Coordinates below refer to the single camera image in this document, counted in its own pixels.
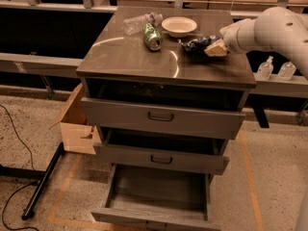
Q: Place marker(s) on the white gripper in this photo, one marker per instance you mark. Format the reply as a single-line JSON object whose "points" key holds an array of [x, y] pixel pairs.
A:
{"points": [[233, 39]]}

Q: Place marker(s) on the blue chip bag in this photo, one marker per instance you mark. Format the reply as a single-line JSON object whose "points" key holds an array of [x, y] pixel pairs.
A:
{"points": [[198, 44]]}

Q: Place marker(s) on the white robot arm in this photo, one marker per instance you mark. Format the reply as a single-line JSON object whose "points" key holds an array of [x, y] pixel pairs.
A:
{"points": [[276, 30]]}

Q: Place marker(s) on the grey drawer cabinet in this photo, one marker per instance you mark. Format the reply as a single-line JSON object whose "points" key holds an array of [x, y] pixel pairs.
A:
{"points": [[122, 68]]}

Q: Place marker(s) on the top grey drawer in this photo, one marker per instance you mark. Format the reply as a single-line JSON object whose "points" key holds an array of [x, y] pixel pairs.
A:
{"points": [[163, 119]]}

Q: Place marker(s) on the grey drawer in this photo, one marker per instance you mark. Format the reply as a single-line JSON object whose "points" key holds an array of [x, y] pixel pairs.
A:
{"points": [[156, 200], [163, 119], [162, 159]]}

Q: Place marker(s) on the middle grey drawer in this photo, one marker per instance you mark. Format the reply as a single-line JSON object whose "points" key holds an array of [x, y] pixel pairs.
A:
{"points": [[162, 159]]}

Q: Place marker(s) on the bottom grey drawer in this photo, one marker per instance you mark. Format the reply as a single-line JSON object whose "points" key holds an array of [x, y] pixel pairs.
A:
{"points": [[156, 200]]}

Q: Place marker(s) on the white bowl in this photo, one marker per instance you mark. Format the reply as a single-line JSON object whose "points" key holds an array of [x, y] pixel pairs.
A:
{"points": [[179, 27]]}

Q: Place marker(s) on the left sanitizer bottle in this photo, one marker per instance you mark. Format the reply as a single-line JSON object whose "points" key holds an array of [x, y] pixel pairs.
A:
{"points": [[265, 69]]}

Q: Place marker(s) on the sanitizer bottle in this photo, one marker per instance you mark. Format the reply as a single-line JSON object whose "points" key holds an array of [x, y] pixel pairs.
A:
{"points": [[287, 71], [265, 69]]}

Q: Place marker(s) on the right sanitizer bottle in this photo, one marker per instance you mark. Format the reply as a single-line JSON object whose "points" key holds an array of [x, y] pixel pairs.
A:
{"points": [[287, 71]]}

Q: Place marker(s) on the green soda can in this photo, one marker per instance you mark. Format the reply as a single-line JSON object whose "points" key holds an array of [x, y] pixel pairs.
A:
{"points": [[152, 37]]}

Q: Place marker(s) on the clear plastic bottle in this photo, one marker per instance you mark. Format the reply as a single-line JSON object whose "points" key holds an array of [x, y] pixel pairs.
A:
{"points": [[135, 24]]}

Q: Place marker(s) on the cardboard box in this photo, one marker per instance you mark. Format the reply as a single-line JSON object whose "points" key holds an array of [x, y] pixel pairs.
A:
{"points": [[77, 134]]}

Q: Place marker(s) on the black metal floor bar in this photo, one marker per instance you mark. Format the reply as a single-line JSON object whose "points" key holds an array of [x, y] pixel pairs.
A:
{"points": [[29, 210]]}

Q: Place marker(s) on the grey metal shelf rail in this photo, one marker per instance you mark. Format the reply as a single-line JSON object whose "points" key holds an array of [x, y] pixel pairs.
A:
{"points": [[40, 65]]}

